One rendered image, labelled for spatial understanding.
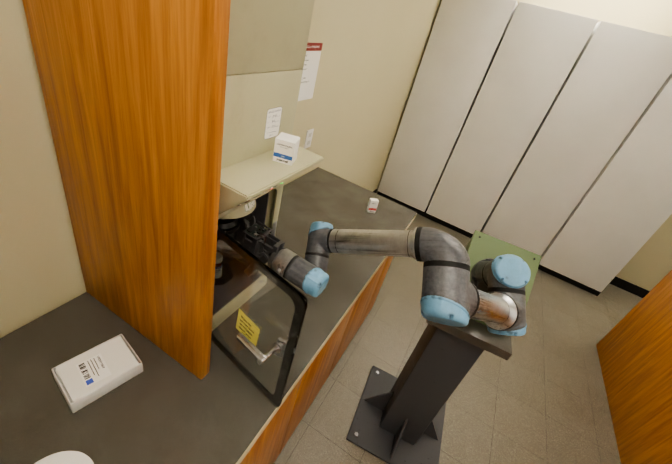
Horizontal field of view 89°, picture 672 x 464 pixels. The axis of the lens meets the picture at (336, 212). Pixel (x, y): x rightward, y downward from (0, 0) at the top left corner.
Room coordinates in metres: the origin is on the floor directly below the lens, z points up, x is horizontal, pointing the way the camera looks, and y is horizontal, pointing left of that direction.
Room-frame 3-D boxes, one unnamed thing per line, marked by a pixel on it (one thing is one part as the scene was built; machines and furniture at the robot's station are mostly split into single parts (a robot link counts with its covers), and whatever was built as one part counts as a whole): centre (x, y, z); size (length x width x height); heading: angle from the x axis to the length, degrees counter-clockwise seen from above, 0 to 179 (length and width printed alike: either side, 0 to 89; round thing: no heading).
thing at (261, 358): (0.48, 0.09, 1.20); 0.10 x 0.05 x 0.03; 60
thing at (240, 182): (0.75, 0.18, 1.46); 0.32 x 0.11 x 0.10; 160
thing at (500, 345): (1.10, -0.65, 0.92); 0.32 x 0.32 x 0.04; 76
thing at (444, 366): (1.10, -0.65, 0.45); 0.48 x 0.48 x 0.90; 76
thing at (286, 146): (0.79, 0.16, 1.54); 0.05 x 0.05 x 0.06; 88
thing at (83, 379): (0.46, 0.48, 0.96); 0.16 x 0.12 x 0.04; 148
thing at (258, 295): (0.54, 0.14, 1.19); 0.30 x 0.01 x 0.40; 60
